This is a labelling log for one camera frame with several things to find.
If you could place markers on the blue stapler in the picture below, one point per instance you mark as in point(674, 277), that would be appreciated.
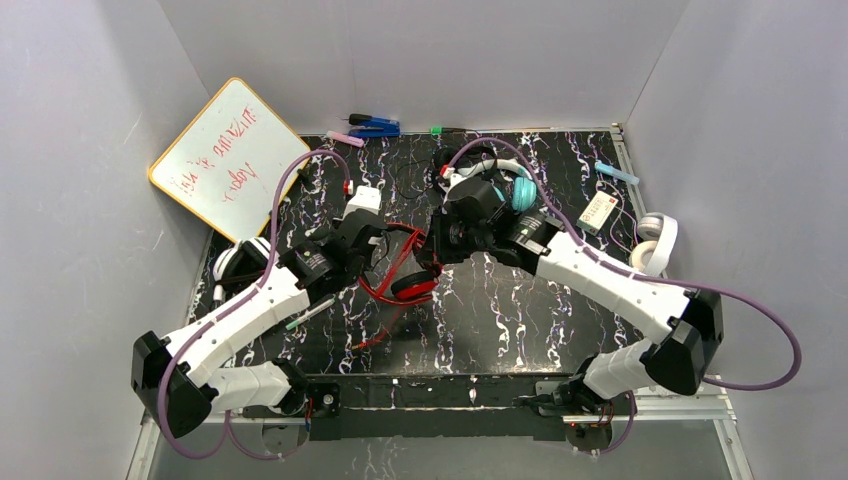
point(368, 126)

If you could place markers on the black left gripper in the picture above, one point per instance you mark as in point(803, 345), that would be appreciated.
point(370, 234)

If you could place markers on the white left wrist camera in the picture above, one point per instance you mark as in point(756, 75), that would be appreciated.
point(364, 205)

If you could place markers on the light blue marker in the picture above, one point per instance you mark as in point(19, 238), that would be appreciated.
point(616, 173)

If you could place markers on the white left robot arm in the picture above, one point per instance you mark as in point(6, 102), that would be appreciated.
point(181, 378)

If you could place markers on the pink marker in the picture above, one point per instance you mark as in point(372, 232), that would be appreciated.
point(345, 139)

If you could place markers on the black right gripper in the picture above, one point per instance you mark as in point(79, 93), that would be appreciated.
point(439, 234)

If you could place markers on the yellow framed whiteboard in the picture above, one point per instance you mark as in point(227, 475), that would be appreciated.
point(225, 166)

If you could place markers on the white beige headphones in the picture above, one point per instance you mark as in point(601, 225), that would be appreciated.
point(658, 233)

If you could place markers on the white green capped pen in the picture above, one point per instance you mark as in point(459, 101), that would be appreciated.
point(310, 312)

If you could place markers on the black and white headphones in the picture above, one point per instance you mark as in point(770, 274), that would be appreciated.
point(239, 266)

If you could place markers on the green capped marker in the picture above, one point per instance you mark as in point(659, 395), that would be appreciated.
point(441, 130)

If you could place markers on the teal headphones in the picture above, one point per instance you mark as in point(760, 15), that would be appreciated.
point(498, 171)

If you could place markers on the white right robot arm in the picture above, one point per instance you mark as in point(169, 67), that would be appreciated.
point(681, 328)

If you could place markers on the small white labelled box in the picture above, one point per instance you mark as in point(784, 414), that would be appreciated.
point(597, 212)

